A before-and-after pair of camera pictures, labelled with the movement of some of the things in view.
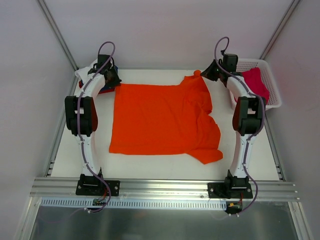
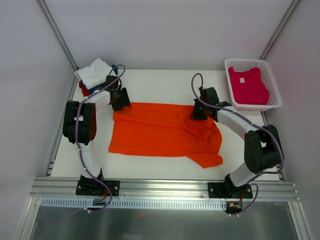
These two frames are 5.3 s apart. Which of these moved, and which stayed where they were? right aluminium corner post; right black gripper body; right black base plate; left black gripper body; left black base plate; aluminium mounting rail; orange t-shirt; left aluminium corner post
Moved: right black gripper body; orange t-shirt; left black gripper body
Stayed: aluminium mounting rail; left black base plate; left aluminium corner post; right black base plate; right aluminium corner post
